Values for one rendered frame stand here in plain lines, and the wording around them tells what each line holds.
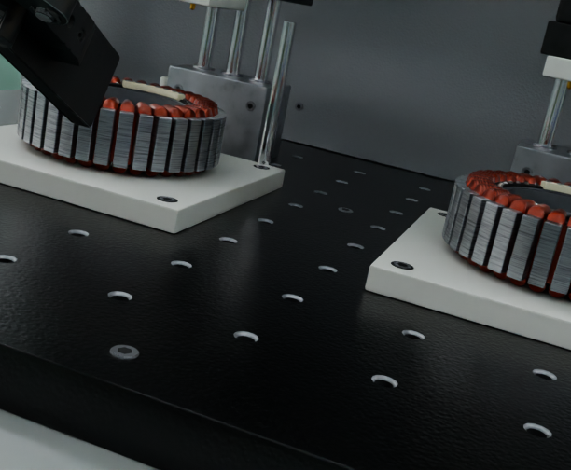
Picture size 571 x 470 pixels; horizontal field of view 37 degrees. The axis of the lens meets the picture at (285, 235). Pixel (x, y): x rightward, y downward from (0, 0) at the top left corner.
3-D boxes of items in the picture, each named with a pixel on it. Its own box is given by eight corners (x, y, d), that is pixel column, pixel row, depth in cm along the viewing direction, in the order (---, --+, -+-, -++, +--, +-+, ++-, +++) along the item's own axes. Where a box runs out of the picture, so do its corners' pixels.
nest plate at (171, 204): (174, 234, 39) (178, 209, 39) (-87, 158, 43) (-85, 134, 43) (282, 187, 53) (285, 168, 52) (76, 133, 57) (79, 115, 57)
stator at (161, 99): (160, 192, 41) (172, 117, 40) (-30, 139, 44) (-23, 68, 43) (246, 165, 51) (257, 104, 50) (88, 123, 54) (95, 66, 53)
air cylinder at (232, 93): (253, 165, 58) (268, 85, 56) (157, 140, 60) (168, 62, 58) (278, 157, 63) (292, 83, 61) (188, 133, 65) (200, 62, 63)
